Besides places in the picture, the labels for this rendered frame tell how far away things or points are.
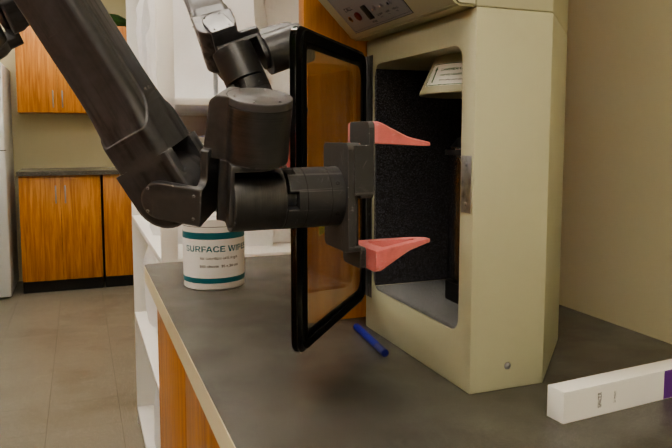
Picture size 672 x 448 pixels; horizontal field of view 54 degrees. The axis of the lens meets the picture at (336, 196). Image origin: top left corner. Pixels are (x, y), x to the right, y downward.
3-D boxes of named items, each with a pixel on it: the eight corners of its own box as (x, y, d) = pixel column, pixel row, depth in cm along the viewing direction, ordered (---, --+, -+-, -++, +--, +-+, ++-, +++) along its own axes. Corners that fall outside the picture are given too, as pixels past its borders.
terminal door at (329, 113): (364, 298, 110) (365, 53, 106) (297, 357, 81) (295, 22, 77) (359, 298, 110) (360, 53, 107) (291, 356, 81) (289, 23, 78)
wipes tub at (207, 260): (237, 275, 152) (236, 210, 150) (251, 287, 140) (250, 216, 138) (179, 280, 147) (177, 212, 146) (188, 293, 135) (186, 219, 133)
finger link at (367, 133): (444, 120, 64) (354, 121, 60) (444, 195, 64) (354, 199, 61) (411, 122, 70) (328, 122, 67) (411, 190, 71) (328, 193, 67)
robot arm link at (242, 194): (210, 216, 63) (222, 243, 58) (212, 148, 61) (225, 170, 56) (280, 212, 66) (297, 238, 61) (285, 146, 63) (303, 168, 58)
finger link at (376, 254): (444, 193, 64) (354, 197, 61) (444, 266, 65) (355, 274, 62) (411, 188, 71) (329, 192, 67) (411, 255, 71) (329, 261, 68)
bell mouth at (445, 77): (497, 99, 107) (497, 65, 106) (573, 93, 90) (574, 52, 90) (397, 97, 100) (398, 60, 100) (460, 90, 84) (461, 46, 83)
